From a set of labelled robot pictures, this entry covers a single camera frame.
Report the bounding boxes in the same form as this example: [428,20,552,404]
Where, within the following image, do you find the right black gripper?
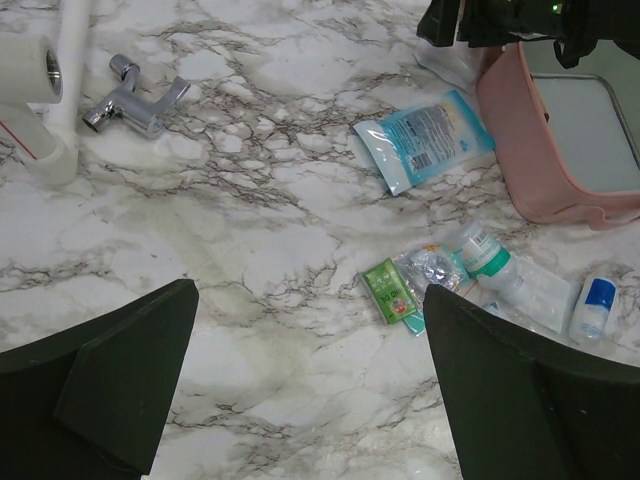
[417,0,615,69]

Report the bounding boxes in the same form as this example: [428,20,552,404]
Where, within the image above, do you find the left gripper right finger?
[423,285,639,479]

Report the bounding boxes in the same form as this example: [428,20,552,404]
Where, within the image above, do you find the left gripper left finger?
[1,279,199,479]

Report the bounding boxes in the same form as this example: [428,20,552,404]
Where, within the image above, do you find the white gauze packet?
[414,40,487,94]

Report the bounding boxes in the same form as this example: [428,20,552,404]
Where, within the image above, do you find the pink medicine kit case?
[477,41,639,230]

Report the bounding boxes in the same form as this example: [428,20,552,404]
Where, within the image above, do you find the blue capped small bottle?
[568,274,617,346]

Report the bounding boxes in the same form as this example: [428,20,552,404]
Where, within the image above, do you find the green capped white bottle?
[445,220,534,307]

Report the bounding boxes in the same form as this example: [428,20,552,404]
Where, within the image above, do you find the pill blister bag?
[393,243,474,337]

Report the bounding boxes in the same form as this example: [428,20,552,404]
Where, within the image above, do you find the green sachet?
[360,258,417,325]

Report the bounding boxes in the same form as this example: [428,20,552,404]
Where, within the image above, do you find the blue wipes packet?
[354,89,495,196]

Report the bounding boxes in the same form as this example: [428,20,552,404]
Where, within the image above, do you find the clear bag teal pads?
[477,256,573,334]

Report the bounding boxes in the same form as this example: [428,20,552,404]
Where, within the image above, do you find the chrome faucet valve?
[82,54,191,139]

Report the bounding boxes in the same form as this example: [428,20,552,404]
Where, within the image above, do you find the white pvc pipe frame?
[1,1,92,186]

